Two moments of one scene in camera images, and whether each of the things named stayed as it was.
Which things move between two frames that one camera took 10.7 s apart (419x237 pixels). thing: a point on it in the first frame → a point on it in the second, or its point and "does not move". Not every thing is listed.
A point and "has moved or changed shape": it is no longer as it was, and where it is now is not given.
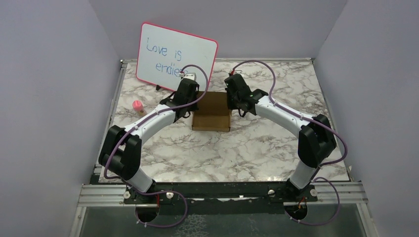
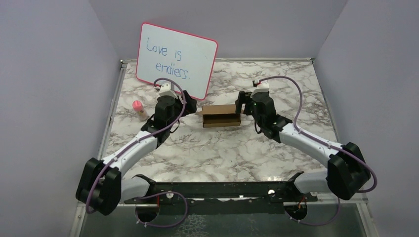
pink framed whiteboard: x=164 y=53 does not move
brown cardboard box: x=213 y=115 has moved or changed shape
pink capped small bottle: x=138 y=106 does not move
